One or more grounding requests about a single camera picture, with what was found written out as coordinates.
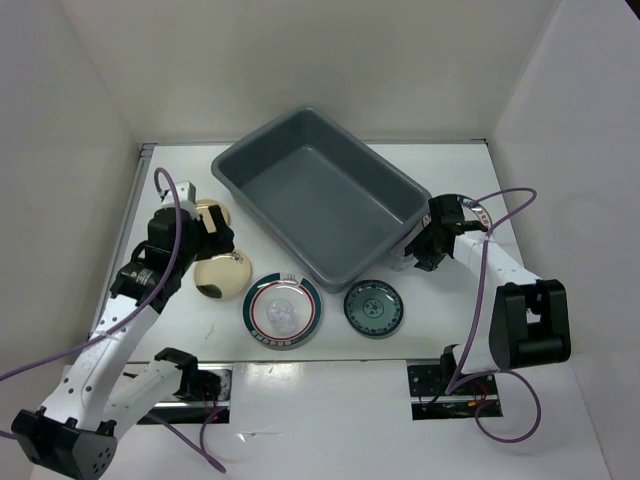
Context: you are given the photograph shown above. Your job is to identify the beige plate small flowers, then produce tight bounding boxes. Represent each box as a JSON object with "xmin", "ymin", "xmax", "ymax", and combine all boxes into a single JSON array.
[{"xmin": 196, "ymin": 199, "xmax": 231, "ymax": 233}]

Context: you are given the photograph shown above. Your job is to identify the white plate dark patterned rim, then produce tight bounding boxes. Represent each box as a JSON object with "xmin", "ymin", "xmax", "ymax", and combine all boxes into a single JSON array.
[{"xmin": 456, "ymin": 194, "xmax": 493, "ymax": 233}]

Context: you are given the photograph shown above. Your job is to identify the beige plate dark leaf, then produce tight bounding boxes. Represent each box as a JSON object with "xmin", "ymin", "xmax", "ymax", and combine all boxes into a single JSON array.
[{"xmin": 193, "ymin": 250, "xmax": 252, "ymax": 300}]

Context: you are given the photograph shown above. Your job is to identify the clear faceted drinking glass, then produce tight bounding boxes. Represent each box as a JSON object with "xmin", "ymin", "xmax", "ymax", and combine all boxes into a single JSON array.
[{"xmin": 266, "ymin": 299, "xmax": 298, "ymax": 336}]

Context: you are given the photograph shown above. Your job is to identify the white plate green red rim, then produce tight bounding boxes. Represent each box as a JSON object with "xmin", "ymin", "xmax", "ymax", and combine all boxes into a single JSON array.
[{"xmin": 242, "ymin": 272, "xmax": 323, "ymax": 350}]

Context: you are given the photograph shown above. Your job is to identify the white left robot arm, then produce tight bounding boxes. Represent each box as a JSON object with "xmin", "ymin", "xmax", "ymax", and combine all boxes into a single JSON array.
[{"xmin": 11, "ymin": 205, "xmax": 234, "ymax": 479}]

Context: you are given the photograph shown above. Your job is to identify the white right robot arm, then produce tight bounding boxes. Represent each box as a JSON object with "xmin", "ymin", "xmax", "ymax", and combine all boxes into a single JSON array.
[{"xmin": 405, "ymin": 187, "xmax": 572, "ymax": 393}]

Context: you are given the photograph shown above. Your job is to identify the grey plastic bin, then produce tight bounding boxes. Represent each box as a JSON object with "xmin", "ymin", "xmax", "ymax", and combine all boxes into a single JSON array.
[{"xmin": 211, "ymin": 107, "xmax": 431, "ymax": 293}]

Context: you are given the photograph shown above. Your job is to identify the teal blue floral bowl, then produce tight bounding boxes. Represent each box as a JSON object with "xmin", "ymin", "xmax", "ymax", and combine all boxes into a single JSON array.
[{"xmin": 343, "ymin": 280, "xmax": 404, "ymax": 338}]

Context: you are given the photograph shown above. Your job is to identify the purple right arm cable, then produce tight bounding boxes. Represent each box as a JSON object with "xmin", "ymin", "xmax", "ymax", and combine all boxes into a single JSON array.
[{"xmin": 447, "ymin": 188, "xmax": 544, "ymax": 444}]

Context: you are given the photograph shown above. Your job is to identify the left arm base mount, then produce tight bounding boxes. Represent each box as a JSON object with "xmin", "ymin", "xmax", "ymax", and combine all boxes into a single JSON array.
[{"xmin": 138, "ymin": 363, "xmax": 233, "ymax": 424}]

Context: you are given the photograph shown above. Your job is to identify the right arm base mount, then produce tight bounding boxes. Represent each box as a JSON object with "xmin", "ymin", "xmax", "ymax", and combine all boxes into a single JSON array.
[{"xmin": 406, "ymin": 361, "xmax": 502, "ymax": 421}]

